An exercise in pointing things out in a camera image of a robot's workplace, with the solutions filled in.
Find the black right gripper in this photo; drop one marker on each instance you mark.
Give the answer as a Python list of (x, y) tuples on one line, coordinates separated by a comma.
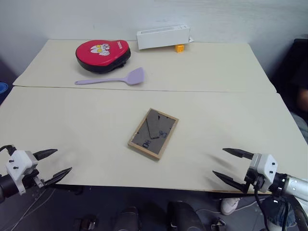
[(252, 178)]

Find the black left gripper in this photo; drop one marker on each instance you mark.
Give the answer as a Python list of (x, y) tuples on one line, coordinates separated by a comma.
[(31, 179)]

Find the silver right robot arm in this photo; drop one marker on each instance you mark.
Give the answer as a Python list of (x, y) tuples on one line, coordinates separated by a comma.
[(293, 186)]

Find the white sneaker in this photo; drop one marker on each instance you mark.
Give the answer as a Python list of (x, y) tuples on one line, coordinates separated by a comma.
[(229, 205)]

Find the blue jeans leg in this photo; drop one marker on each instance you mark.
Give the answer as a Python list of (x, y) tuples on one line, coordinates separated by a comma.
[(276, 209)]

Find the large dark rounded shape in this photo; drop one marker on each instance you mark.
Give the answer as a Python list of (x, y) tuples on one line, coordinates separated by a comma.
[(184, 217)]

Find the blue round container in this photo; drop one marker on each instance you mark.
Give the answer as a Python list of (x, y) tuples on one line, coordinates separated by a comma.
[(3, 89)]

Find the small dark rounded shape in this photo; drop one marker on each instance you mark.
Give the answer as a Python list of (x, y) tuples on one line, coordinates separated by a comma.
[(127, 220)]

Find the seated person in dark clothes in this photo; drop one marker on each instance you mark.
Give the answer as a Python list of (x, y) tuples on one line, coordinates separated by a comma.
[(303, 101)]

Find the purple silicone spatula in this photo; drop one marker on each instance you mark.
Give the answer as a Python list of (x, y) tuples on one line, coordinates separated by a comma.
[(134, 77)]

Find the red and black punch pad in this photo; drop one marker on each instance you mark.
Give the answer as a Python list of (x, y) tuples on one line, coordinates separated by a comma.
[(102, 54)]

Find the small yellow cube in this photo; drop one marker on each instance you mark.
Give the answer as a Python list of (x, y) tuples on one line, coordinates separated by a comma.
[(179, 48)]

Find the long white cardboard box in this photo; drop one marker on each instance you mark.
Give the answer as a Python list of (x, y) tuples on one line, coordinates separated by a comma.
[(162, 38)]

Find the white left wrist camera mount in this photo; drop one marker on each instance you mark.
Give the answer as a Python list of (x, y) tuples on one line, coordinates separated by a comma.
[(20, 164)]

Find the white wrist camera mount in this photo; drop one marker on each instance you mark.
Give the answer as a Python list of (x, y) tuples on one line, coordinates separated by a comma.
[(20, 164), (267, 168)]

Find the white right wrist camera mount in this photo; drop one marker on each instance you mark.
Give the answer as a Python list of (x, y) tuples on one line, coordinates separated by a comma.
[(267, 168)]

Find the wooden picture frame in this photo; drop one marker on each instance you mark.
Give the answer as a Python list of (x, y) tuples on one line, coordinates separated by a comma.
[(153, 133)]

